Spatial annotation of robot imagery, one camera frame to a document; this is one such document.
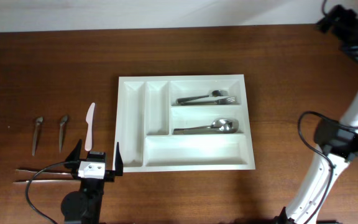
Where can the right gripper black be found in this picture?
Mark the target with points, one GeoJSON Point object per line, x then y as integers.
{"type": "Point", "coordinates": [357, 53]}

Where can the large metal spoon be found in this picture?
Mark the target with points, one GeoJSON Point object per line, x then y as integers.
{"type": "Point", "coordinates": [232, 126]}
{"type": "Point", "coordinates": [217, 123]}

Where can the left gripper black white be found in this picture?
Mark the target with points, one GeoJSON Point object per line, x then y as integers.
{"type": "Point", "coordinates": [109, 174]}

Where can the metal fork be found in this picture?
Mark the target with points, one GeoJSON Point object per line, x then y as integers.
{"type": "Point", "coordinates": [222, 101]}
{"type": "Point", "coordinates": [215, 93]}

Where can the small metal teaspoon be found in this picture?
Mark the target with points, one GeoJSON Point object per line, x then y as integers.
{"type": "Point", "coordinates": [38, 123]}
{"type": "Point", "coordinates": [62, 123]}

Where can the pink plastic knife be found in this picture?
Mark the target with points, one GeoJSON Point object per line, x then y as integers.
{"type": "Point", "coordinates": [89, 133]}

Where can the white cutlery tray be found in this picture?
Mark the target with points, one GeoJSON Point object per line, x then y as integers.
{"type": "Point", "coordinates": [147, 115]}

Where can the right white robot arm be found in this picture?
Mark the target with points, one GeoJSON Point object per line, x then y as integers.
{"type": "Point", "coordinates": [335, 142]}

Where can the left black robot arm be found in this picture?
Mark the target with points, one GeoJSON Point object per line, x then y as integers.
{"type": "Point", "coordinates": [84, 205]}

